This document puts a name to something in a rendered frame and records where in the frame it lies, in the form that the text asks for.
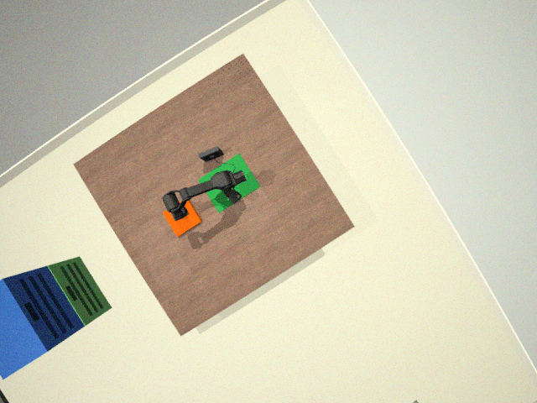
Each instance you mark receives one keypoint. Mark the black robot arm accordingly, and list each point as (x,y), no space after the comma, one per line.
(224,180)

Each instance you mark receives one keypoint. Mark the green circuit board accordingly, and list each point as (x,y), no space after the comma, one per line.
(218,198)

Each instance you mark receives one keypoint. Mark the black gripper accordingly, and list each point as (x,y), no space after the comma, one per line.
(233,195)

